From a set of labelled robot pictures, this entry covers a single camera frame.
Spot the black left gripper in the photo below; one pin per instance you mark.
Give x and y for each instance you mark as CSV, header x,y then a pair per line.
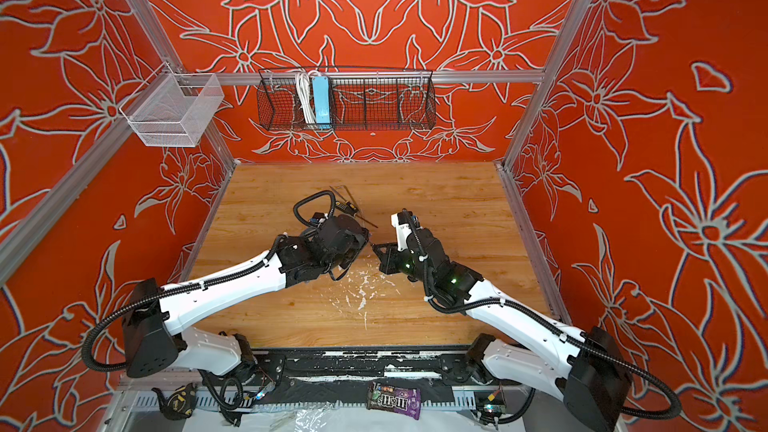
x,y
353,234

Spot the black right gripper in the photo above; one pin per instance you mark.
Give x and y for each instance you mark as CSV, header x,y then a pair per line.
x,y
395,258

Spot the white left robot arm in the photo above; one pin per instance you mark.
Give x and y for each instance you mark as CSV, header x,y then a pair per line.
x,y
158,323

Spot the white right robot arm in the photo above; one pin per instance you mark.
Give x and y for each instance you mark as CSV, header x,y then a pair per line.
x,y
584,370

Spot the thin metal rods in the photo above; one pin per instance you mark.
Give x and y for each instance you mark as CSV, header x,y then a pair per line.
x,y
343,195

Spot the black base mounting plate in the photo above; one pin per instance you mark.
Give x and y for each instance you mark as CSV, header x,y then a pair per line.
x,y
442,364

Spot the purple candy bag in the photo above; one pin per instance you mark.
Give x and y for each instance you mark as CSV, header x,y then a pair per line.
x,y
389,398

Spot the light blue box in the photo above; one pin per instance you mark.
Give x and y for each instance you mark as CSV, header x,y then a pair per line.
x,y
321,95

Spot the black tape measure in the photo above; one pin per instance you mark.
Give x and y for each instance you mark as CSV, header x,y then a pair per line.
x,y
180,404

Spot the aluminium horizontal rear bar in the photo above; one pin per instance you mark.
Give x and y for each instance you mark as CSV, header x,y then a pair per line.
x,y
440,77

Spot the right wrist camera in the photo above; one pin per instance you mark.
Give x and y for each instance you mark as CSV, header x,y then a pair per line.
x,y
401,222

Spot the aluminium table edge rail right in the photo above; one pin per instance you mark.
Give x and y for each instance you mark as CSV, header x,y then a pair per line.
x,y
535,252

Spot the black wire wall basket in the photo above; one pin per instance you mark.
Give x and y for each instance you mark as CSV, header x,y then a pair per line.
x,y
355,105

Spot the aluminium frame post left rear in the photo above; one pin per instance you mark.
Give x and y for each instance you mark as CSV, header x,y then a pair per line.
x,y
160,41

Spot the aluminium frame post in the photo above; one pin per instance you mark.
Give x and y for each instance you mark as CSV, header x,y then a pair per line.
x,y
160,41
573,20

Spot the clear plastic wall bin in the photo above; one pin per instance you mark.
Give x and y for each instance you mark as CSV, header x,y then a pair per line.
x,y
170,109

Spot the aluminium left side rail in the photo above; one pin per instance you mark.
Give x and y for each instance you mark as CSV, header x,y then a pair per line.
x,y
23,240

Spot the aluminium frame post right rear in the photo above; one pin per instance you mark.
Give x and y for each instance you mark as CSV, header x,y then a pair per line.
x,y
573,20

